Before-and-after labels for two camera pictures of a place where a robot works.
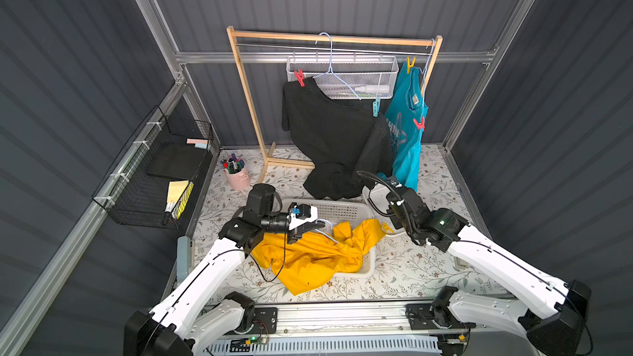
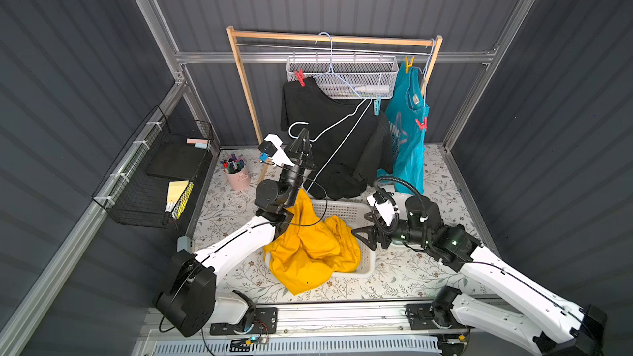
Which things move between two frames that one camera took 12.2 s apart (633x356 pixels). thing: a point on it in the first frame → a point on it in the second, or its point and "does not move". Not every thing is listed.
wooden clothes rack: x=268 y=157 does not move
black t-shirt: x=348 y=143 does not move
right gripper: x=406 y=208 → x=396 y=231
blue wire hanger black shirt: x=330 y=71 does not move
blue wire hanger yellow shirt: x=325 y=235 → x=335 y=128
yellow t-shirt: x=316 y=255 does not move
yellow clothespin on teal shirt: x=409 y=64 does not move
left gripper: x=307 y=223 → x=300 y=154
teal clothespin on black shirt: x=376 y=106 does not move
